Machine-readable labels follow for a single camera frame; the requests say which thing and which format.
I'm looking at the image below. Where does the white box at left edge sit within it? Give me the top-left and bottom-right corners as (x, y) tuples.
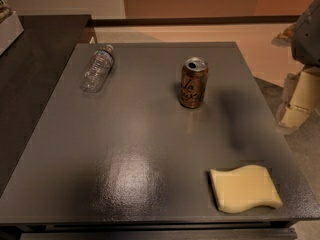
(0, 11), (24, 55)

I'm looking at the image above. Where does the yellow wavy sponge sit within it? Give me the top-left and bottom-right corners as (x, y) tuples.
(209, 165), (283, 214)

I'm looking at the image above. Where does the clear plastic water bottle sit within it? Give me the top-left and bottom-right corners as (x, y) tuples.
(80, 44), (114, 93)

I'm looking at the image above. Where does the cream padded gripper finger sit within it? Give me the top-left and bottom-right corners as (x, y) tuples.
(272, 24), (296, 47)
(276, 66), (320, 128)

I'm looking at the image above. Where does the orange La Croix can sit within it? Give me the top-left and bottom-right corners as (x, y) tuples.
(179, 57), (209, 109)

